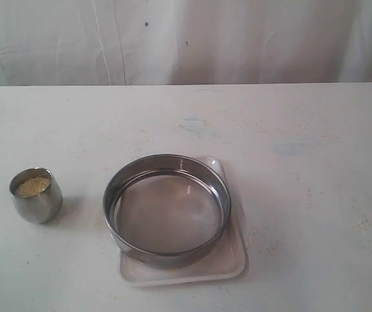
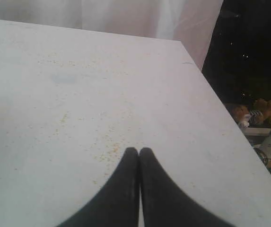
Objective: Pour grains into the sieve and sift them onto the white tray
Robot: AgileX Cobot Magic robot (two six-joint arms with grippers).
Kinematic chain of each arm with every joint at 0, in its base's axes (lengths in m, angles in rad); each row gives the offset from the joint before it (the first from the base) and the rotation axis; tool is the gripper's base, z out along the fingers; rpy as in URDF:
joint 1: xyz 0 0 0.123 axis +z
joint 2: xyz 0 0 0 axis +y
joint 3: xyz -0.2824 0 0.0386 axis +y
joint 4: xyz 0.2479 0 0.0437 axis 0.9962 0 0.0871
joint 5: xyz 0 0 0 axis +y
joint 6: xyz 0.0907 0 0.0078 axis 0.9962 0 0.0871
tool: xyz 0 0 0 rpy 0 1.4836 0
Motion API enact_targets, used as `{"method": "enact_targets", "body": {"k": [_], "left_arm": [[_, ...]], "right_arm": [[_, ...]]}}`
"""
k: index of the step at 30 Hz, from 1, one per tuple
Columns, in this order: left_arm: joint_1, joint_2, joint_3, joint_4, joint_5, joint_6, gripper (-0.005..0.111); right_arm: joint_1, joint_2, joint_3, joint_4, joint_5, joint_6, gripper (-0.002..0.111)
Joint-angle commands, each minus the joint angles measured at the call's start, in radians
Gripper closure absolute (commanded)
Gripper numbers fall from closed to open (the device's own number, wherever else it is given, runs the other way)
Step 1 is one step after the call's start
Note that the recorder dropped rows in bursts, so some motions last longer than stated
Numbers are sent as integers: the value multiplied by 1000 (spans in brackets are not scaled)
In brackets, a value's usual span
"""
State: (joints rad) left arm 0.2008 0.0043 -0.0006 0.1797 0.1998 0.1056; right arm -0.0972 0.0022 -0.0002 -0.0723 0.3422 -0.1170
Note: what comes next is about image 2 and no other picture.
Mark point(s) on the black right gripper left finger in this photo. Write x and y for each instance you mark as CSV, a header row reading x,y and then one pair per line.
x,y
117,202

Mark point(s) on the white backdrop curtain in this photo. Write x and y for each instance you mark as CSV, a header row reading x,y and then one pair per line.
x,y
189,21

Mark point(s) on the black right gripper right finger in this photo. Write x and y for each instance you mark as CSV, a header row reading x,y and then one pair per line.
x,y
164,204

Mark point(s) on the brown plush toy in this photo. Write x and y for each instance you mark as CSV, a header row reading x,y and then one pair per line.
x,y
260,112

